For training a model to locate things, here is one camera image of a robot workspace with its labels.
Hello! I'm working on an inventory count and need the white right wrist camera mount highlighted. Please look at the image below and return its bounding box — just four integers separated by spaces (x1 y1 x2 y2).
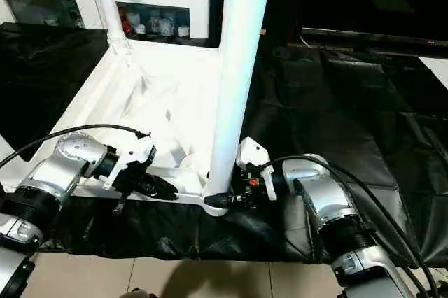
235 136 277 203

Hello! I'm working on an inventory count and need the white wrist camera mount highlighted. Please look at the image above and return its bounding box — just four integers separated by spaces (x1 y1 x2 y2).
103 136 158 190
235 136 277 203

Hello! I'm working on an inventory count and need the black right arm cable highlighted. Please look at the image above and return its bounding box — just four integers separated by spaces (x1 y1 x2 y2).
260 156 448 298

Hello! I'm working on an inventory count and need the white flat board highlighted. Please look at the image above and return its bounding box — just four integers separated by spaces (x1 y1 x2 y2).
419 55 448 89

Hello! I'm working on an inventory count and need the black plastic mat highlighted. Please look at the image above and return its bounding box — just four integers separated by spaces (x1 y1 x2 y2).
0 21 448 267

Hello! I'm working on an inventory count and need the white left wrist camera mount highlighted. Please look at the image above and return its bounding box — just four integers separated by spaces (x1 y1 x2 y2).
103 136 158 190

